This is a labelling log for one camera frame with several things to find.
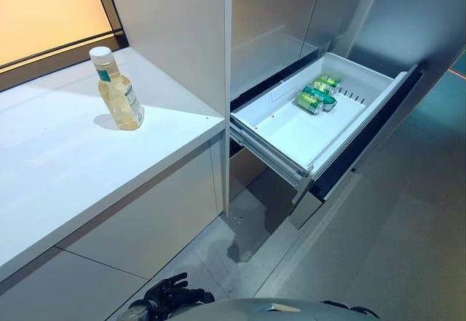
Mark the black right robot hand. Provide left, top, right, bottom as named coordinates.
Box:
left=320, top=300, right=369, bottom=317

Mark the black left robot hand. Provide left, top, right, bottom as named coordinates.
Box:
left=143, top=272, right=216, bottom=321

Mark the yellow drink bottle white cap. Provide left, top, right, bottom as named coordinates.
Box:
left=89, top=47, right=143, bottom=131

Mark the white fridge drawer steel front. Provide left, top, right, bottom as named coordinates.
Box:
left=229, top=52, right=425, bottom=231

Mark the stainless steel fridge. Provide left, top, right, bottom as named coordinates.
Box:
left=225, top=0, right=466, bottom=227

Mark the silver robot torso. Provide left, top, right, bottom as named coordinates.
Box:
left=170, top=297, right=328, bottom=321

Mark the white counter cabinet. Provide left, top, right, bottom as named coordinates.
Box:
left=0, top=46, right=227, bottom=321

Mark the light green drink can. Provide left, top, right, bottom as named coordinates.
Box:
left=296, top=91, right=325, bottom=115
left=315, top=74, right=343, bottom=95

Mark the dark green drink can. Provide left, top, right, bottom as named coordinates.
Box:
left=304, top=83, right=338, bottom=113

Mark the tall white cabinet panel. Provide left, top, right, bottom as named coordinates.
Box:
left=103, top=0, right=234, bottom=220

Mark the orange window with dark frame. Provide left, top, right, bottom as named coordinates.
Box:
left=0, top=0, right=127, bottom=79

